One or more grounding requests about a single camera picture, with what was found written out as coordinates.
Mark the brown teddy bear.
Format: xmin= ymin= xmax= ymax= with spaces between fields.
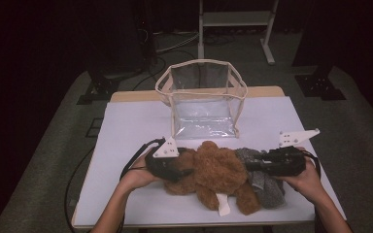
xmin=163 ymin=140 xmax=263 ymax=217

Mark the grey towel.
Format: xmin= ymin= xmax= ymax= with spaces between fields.
xmin=234 ymin=148 xmax=287 ymax=210

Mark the right hand-held gripper cable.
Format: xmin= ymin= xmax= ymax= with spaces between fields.
xmin=302 ymin=150 xmax=322 ymax=233

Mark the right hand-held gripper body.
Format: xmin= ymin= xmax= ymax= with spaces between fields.
xmin=261 ymin=128 xmax=321 ymax=178

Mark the white cable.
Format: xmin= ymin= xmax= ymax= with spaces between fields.
xmin=154 ymin=31 xmax=200 ymax=54

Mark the dark square floor plate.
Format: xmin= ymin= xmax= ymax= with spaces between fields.
xmin=85 ymin=117 xmax=104 ymax=139

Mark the wooden table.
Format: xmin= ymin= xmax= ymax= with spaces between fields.
xmin=71 ymin=85 xmax=348 ymax=231

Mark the person's right hand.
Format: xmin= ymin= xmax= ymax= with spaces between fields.
xmin=273 ymin=147 xmax=320 ymax=203

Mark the hand-held gripper cable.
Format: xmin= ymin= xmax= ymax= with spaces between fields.
xmin=119 ymin=138 xmax=167 ymax=233
xmin=302 ymin=150 xmax=322 ymax=233

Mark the black looped cable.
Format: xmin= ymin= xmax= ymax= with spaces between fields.
xmin=131 ymin=48 xmax=169 ymax=92

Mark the black upright equipment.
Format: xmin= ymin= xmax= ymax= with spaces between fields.
xmin=132 ymin=0 xmax=159 ymax=66

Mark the left hand-held gripper cable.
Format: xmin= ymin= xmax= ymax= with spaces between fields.
xmin=119 ymin=138 xmax=167 ymax=233

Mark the person's left hand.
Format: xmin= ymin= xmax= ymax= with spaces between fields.
xmin=119 ymin=158 xmax=163 ymax=193

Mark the long black cable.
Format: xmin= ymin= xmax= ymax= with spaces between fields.
xmin=63 ymin=147 xmax=96 ymax=233

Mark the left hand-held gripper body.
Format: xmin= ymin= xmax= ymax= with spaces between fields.
xmin=145 ymin=136 xmax=181 ymax=183

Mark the clear bag with beige trim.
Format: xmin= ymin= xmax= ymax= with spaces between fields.
xmin=154 ymin=58 xmax=249 ymax=141

